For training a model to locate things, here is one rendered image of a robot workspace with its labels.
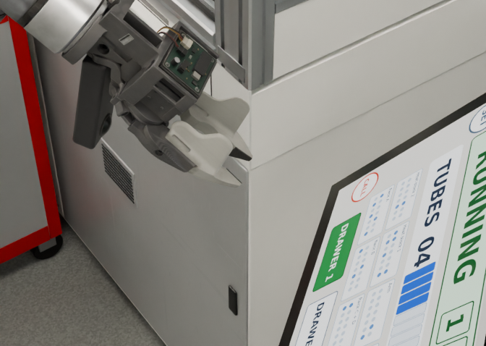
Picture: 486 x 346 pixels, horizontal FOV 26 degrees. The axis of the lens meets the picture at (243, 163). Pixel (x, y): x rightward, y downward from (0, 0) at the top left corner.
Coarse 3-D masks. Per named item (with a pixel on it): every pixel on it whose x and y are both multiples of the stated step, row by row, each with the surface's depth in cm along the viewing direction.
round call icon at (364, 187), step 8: (368, 176) 116; (376, 176) 114; (360, 184) 116; (368, 184) 114; (376, 184) 113; (352, 192) 116; (360, 192) 115; (368, 192) 113; (352, 200) 115; (360, 200) 113
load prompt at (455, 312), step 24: (480, 144) 100; (480, 168) 97; (480, 192) 94; (456, 216) 95; (480, 216) 92; (456, 240) 92; (480, 240) 89; (456, 264) 90; (480, 264) 87; (456, 288) 87; (480, 288) 84; (456, 312) 85; (432, 336) 85; (456, 336) 83
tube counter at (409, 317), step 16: (432, 240) 95; (416, 256) 96; (432, 256) 94; (416, 272) 94; (432, 272) 92; (400, 288) 94; (416, 288) 92; (400, 304) 93; (416, 304) 91; (400, 320) 91; (416, 320) 89; (400, 336) 89; (416, 336) 87
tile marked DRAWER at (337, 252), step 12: (360, 216) 111; (336, 228) 113; (348, 228) 111; (336, 240) 111; (348, 240) 109; (324, 252) 112; (336, 252) 110; (348, 252) 107; (324, 264) 110; (336, 264) 108; (324, 276) 108; (336, 276) 106
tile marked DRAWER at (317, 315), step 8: (328, 296) 104; (336, 296) 103; (312, 304) 106; (320, 304) 105; (328, 304) 103; (312, 312) 105; (320, 312) 103; (328, 312) 102; (304, 320) 105; (312, 320) 104; (320, 320) 102; (328, 320) 101; (304, 328) 104; (312, 328) 103; (320, 328) 101; (304, 336) 103; (312, 336) 102; (320, 336) 100; (296, 344) 103; (304, 344) 102; (312, 344) 100; (320, 344) 99
